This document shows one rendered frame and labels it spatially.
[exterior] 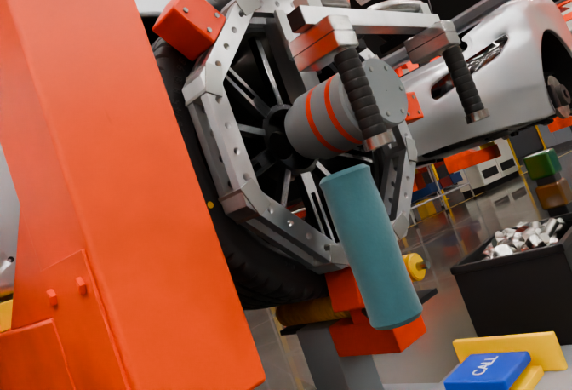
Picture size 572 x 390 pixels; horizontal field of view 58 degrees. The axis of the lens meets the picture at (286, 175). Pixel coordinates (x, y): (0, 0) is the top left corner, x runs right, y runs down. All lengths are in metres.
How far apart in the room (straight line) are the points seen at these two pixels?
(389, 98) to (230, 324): 0.50
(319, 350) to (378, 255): 0.37
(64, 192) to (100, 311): 0.13
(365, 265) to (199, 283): 0.31
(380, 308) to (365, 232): 0.12
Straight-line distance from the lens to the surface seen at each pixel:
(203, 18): 0.93
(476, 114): 1.04
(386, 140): 0.75
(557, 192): 0.90
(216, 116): 0.85
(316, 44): 0.79
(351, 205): 0.83
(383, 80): 0.96
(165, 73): 0.94
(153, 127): 0.66
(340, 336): 1.10
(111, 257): 0.59
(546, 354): 0.65
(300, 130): 0.99
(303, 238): 0.89
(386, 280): 0.84
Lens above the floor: 0.70
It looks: 4 degrees up
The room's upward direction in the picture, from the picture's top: 20 degrees counter-clockwise
